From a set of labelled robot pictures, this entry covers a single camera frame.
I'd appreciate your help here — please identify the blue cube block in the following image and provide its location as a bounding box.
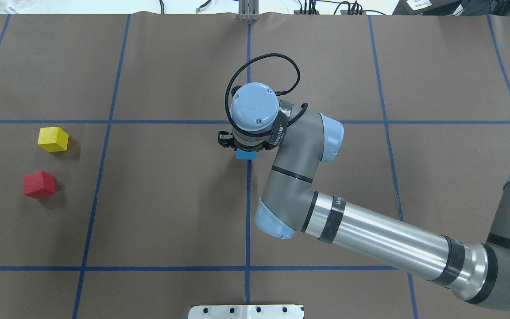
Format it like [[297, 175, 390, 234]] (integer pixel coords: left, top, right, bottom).
[[236, 149, 258, 161]]

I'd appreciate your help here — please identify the yellow cube block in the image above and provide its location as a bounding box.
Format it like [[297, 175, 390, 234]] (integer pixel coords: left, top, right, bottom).
[[37, 126, 70, 153]]

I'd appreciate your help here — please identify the red cube block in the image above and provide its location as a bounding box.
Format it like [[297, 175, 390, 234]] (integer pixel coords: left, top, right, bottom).
[[22, 171, 56, 199]]

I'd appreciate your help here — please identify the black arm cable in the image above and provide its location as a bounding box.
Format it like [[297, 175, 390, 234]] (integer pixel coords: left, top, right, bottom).
[[224, 53, 309, 138]]

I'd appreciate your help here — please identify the aluminium frame post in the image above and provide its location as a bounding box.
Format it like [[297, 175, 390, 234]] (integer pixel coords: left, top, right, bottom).
[[237, 0, 260, 22]]

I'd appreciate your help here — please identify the white central pedestal column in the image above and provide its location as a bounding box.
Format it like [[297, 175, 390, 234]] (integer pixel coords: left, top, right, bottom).
[[188, 304, 305, 319]]

